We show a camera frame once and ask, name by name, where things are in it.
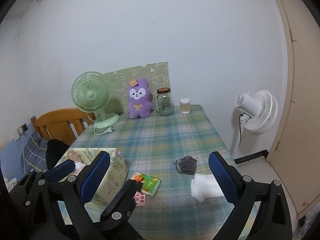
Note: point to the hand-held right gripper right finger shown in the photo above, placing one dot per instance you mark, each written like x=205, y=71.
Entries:
x=223, y=178

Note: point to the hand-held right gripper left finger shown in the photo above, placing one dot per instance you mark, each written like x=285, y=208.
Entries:
x=96, y=177

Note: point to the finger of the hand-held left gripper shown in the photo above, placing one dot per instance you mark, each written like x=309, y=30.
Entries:
x=122, y=197
x=61, y=168

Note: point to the pink tissue packet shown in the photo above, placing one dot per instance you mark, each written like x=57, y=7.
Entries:
x=140, y=199

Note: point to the white towel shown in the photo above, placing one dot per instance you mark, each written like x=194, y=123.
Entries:
x=205, y=186

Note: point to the patterned storage box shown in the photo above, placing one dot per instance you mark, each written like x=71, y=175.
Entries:
x=117, y=170

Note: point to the green tissue packet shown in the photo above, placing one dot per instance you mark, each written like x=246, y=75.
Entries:
x=150, y=183

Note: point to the grey sock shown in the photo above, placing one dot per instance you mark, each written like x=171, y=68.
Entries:
x=187, y=165

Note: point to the black jacket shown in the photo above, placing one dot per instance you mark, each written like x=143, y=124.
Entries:
x=56, y=150

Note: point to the plaid pillow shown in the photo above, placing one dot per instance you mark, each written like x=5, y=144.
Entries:
x=35, y=150

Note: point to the white standing fan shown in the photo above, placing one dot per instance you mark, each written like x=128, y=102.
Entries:
x=262, y=112

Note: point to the green desk fan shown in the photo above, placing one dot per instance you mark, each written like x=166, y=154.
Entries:
x=90, y=95

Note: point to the purple plush toy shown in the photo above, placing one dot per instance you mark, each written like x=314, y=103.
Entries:
x=138, y=107

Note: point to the glass jar mug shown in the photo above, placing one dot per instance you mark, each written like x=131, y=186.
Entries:
x=166, y=106

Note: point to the patterned cardboard panel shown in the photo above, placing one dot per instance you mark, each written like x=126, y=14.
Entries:
x=117, y=77

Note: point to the beige door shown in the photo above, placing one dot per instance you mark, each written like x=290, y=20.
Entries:
x=300, y=105

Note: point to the dark wall switch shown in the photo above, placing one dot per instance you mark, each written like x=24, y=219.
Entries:
x=24, y=127

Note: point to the white wall socket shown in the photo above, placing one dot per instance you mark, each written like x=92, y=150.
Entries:
x=19, y=131

